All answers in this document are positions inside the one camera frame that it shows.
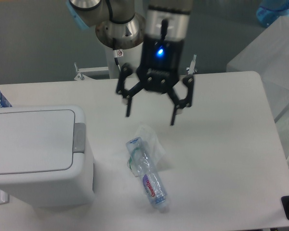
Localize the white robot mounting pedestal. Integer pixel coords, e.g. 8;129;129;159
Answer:
105;46;124;79

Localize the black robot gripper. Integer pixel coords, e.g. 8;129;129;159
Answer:
116;35;195;126

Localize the crushed clear plastic bottle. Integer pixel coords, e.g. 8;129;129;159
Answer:
126;137;169;213

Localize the crumpled clear plastic wrapper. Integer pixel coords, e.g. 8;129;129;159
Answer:
135;123;166;166

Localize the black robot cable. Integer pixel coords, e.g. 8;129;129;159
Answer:
112;38;122;73

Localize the metal clamp bolt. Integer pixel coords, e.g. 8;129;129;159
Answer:
186;54;197;75

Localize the white push-top trash can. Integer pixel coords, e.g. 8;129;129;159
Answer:
0;105;94;207

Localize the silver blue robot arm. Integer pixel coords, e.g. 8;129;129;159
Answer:
66;0;195;116

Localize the blue water jug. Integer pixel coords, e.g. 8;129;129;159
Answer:
256;0;289;28

